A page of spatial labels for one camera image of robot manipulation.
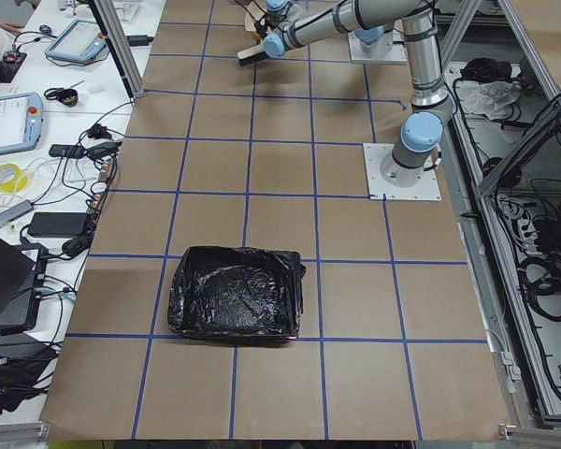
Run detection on aluminium frame post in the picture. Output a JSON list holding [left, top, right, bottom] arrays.
[[88, 0, 145, 100]]

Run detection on black power adapter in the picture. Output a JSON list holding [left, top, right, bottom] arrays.
[[27, 212, 88, 238]]

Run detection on blue teach pendant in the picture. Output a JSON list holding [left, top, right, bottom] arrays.
[[44, 19, 107, 65], [0, 93, 43, 155]]

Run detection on yellow tape roll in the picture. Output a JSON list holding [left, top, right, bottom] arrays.
[[0, 163, 28, 194]]

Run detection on black-lined left trash bin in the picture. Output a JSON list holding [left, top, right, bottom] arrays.
[[167, 246, 307, 343]]

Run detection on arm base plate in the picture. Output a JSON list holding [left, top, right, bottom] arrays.
[[363, 143, 441, 202], [348, 30, 407, 65]]

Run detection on crumpled white cloth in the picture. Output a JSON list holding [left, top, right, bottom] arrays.
[[461, 80, 521, 121]]

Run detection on near blue teach pendant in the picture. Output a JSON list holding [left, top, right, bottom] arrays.
[[0, 93, 43, 155]]

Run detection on black laptop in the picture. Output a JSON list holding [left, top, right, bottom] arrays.
[[0, 238, 48, 335]]

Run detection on beige hand brush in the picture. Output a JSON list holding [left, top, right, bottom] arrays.
[[237, 42, 268, 67]]

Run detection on far blue teach pendant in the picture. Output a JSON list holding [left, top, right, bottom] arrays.
[[44, 19, 107, 65]]

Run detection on black scissors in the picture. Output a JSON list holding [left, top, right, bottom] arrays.
[[43, 80, 83, 100]]

